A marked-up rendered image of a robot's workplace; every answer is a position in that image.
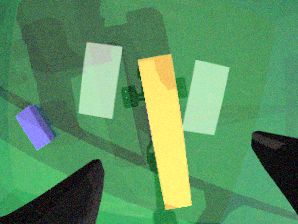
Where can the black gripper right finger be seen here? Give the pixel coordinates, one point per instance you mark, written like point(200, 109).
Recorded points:
point(279, 156)

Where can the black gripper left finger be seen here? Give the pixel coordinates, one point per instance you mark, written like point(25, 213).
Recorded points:
point(75, 200)

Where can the yellow bar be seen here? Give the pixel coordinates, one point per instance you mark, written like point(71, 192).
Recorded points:
point(161, 98)

